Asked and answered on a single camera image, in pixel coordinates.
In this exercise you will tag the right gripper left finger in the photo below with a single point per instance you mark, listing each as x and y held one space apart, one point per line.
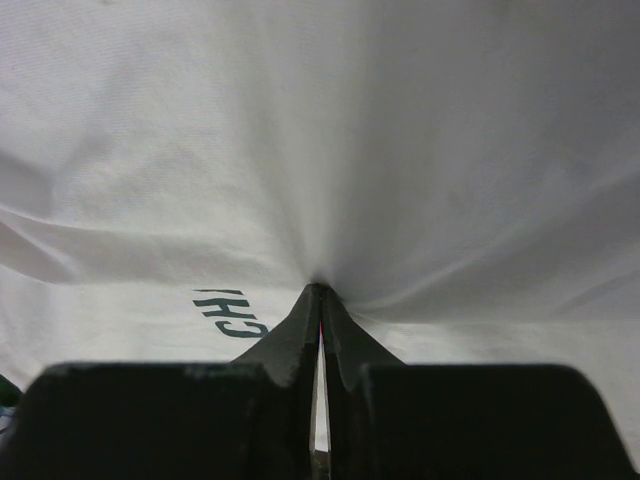
249 418

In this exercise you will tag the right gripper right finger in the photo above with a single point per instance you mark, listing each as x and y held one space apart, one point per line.
391 420

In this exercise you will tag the white and green t-shirt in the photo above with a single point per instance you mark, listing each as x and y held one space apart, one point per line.
464 174

